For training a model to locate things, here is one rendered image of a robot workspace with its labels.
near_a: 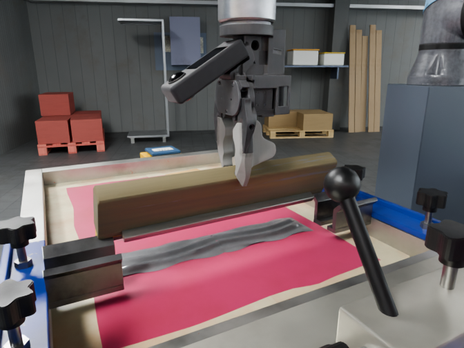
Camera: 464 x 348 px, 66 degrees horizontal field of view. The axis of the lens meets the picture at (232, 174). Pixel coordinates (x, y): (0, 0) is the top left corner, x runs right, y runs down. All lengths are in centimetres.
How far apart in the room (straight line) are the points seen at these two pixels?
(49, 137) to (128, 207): 560
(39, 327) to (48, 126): 566
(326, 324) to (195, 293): 22
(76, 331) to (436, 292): 37
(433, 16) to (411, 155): 33
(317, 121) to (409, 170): 594
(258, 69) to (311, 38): 754
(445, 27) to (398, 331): 86
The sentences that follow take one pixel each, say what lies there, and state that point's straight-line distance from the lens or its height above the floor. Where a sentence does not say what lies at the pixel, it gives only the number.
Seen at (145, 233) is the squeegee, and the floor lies 103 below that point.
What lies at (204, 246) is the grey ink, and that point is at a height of 96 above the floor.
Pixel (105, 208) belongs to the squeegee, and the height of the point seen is 108.
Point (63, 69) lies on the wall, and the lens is 789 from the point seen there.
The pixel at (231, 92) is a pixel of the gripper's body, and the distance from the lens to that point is 48.
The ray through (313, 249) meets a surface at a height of 96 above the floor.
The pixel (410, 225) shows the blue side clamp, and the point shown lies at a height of 100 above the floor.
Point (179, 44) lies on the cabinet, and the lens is 720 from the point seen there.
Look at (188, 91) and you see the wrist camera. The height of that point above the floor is 121.
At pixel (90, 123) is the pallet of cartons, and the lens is 595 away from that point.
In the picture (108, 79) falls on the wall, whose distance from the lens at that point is 770.
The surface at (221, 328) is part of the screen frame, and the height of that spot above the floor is 99.
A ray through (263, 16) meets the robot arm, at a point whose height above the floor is 130.
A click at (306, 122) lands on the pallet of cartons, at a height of 29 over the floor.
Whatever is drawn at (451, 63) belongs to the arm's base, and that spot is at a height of 125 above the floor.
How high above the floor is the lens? 124
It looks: 16 degrees down
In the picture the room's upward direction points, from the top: straight up
